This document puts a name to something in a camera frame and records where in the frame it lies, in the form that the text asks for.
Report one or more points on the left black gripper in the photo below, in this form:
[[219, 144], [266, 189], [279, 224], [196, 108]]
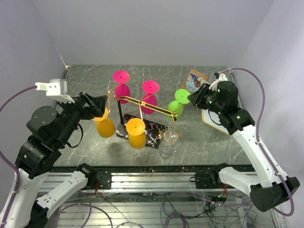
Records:
[[96, 108]]

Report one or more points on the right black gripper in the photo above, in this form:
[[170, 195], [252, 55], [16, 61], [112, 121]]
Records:
[[197, 98]]

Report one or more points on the green wine glass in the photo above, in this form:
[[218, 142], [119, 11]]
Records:
[[177, 106]]

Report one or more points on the orange wine glass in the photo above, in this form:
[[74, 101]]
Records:
[[136, 130], [105, 125]]

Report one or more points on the clear wine glass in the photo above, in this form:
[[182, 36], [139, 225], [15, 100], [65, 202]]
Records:
[[168, 138]]

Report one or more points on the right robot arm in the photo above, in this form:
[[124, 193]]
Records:
[[272, 186]]

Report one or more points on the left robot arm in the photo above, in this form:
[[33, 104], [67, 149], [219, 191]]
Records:
[[50, 133]]

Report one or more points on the back pink wine glass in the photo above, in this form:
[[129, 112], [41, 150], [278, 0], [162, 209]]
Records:
[[121, 77]]

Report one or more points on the brown hello card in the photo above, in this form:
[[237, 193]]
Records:
[[194, 81]]

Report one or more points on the white board with gold frame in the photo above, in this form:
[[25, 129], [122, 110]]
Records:
[[212, 119]]

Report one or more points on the gold wire wine glass rack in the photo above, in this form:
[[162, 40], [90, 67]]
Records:
[[141, 104]]

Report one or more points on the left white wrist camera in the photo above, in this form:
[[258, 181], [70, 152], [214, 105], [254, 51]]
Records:
[[56, 89]]

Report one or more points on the aluminium frame rail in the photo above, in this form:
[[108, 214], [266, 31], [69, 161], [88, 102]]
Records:
[[157, 182]]

